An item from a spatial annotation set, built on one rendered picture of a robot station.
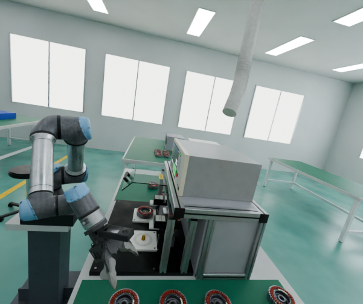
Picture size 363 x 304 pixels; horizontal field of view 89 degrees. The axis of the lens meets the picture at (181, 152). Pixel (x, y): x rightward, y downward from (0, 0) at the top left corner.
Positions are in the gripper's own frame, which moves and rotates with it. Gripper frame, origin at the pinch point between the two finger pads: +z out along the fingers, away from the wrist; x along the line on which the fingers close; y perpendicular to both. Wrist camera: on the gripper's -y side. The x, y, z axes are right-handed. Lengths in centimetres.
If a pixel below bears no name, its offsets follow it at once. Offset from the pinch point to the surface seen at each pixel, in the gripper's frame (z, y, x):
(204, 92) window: -130, -18, -524
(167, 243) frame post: 5.9, -4.4, -19.9
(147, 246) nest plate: 8.2, 14.4, -29.8
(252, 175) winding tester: 2, -50, -44
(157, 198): -7, 11, -57
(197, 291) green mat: 30.3, -6.3, -18.4
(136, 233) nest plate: 2.0, 21.7, -36.1
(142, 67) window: -269, 87, -449
